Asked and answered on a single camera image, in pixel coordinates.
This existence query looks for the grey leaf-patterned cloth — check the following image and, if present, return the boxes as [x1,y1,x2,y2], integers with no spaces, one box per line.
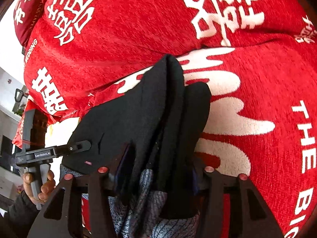
[59,164,201,238]

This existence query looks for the black pants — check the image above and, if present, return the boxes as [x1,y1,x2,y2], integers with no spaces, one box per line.
[62,55,211,219]

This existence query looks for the left forearm black sleeve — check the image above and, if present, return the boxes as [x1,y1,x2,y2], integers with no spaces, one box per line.
[1,191,39,237]

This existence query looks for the person's left hand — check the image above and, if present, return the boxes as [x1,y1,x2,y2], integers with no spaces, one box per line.
[22,169,56,205]

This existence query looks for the dark red cushion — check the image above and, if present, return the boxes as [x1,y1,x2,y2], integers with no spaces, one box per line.
[13,0,44,47]

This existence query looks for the red sofa cover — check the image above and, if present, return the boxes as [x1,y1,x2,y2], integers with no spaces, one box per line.
[23,0,316,237]

